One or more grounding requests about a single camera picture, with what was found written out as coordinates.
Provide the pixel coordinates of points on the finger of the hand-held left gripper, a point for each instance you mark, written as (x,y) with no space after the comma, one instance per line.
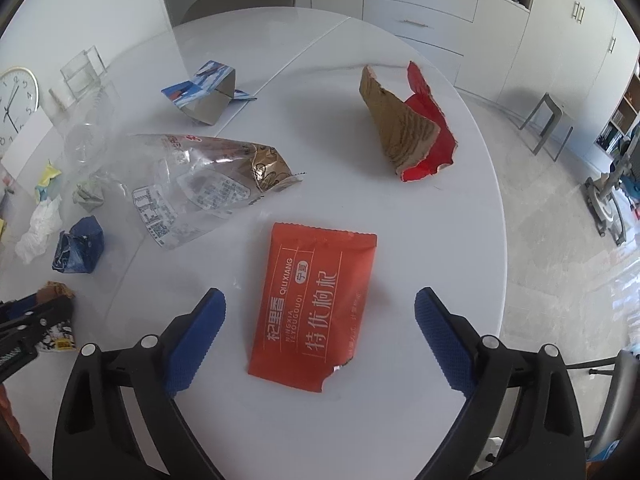
(42,310)
(20,346)

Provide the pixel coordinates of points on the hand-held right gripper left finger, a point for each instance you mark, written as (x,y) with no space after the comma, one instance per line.
(192,342)

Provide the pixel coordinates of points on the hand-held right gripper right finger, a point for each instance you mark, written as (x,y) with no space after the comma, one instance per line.
(447,342)

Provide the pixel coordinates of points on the yellow and white printed wrapper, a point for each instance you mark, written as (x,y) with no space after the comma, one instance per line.
(59,342)

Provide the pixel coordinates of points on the red snack packet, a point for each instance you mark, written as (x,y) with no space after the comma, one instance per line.
(310,305)

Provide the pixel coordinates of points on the blue bird-printed carton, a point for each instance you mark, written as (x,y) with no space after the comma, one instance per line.
(207,95)

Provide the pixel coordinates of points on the brown crumpled wrapper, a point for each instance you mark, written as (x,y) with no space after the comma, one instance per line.
(57,290)

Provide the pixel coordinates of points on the crumpled blue wrapper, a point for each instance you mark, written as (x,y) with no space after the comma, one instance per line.
(80,247)

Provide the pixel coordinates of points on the crumpled white tissue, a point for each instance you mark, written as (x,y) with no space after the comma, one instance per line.
(37,230)

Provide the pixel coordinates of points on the crumpled grey paper ball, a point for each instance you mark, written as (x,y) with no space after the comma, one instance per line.
(87,195)

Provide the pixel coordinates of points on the crumpled yellow paper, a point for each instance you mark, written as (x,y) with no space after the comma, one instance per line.
(47,180)

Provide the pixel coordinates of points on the clear plastic bag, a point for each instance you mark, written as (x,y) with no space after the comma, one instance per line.
(200,185)

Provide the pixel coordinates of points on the clear glass cup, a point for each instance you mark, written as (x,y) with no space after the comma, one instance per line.
(82,142)

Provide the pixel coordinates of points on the torn red cardboard piece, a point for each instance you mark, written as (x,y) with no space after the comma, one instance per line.
(407,130)

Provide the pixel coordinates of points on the blue exercise machine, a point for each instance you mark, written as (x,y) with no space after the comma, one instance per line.
(612,195)

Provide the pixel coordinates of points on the clear acrylic box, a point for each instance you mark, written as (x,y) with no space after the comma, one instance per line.
(82,72)

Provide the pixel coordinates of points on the grey metal stool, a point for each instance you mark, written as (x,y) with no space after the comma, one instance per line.
(547,122)

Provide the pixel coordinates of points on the wooden open bookshelf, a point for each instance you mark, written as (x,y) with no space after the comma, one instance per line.
(620,120)

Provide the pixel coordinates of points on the tall white cupboard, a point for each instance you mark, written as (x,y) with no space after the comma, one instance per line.
(570,45)

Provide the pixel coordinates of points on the white drawer cabinet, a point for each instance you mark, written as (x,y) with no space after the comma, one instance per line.
(425,10)

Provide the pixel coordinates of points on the grey chair with black frame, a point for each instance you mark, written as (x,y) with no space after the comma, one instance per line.
(615,405)

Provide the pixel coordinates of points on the white wall clock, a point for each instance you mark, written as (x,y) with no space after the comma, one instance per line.
(17,105)

